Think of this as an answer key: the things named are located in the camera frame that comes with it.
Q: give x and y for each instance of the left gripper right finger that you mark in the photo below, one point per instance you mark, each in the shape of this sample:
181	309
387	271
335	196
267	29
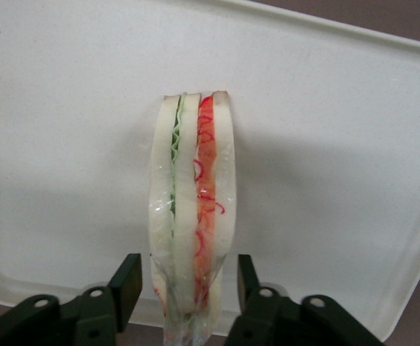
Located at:
278	320

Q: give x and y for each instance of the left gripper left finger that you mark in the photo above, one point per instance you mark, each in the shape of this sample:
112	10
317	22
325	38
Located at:
87	317

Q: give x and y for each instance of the triangle sandwich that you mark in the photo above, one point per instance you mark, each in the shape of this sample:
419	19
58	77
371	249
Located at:
188	202

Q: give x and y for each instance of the cream plastic tray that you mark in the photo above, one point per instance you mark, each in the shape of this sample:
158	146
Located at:
321	162

